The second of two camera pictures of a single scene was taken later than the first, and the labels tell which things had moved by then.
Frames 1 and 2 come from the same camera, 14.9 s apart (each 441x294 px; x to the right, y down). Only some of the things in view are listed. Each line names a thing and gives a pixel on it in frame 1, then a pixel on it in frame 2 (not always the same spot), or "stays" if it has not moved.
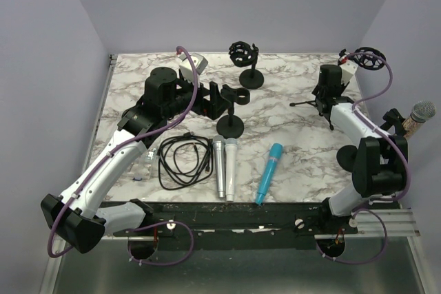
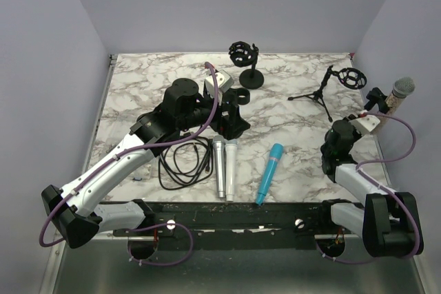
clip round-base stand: (346, 154) to (376, 96)
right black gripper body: (316, 92) to (351, 117)
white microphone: (231, 144) stays
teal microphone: (275, 153) stays
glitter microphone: (422, 112) to (402, 87)
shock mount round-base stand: (242, 54) stays
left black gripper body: (204, 107) to (222, 124)
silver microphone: (219, 147) stays
